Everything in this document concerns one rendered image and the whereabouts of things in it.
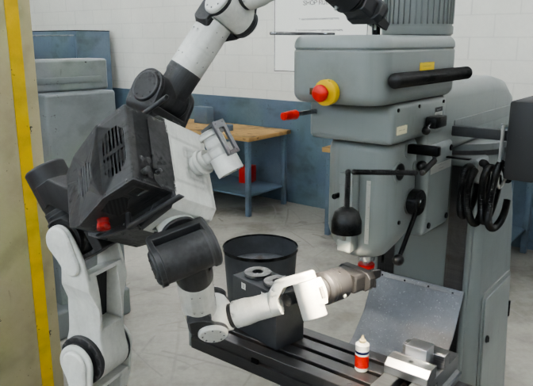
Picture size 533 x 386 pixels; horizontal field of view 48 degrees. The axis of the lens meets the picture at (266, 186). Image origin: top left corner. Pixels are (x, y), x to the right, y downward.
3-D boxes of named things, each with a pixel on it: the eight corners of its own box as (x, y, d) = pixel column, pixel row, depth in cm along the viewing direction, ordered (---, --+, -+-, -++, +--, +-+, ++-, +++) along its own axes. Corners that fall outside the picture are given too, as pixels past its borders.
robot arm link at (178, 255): (173, 303, 138) (166, 269, 128) (159, 273, 143) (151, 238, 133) (219, 283, 142) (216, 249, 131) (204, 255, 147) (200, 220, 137)
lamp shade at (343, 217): (331, 236, 139) (331, 210, 138) (330, 227, 146) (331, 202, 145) (362, 236, 139) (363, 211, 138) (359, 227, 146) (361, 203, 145)
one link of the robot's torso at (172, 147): (46, 264, 137) (151, 200, 120) (42, 140, 153) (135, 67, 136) (145, 281, 160) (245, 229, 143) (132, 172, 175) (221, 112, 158)
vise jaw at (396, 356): (427, 388, 154) (427, 374, 153) (383, 372, 161) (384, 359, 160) (436, 378, 158) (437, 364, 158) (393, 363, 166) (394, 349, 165)
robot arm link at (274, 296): (312, 270, 151) (262, 284, 154) (322, 304, 150) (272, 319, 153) (316, 268, 157) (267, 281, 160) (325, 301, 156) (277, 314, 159)
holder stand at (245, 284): (275, 350, 186) (276, 291, 182) (232, 326, 203) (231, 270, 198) (304, 338, 194) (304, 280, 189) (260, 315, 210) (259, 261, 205)
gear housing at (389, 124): (393, 147, 143) (394, 105, 140) (308, 137, 157) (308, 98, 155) (446, 131, 168) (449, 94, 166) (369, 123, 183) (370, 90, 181)
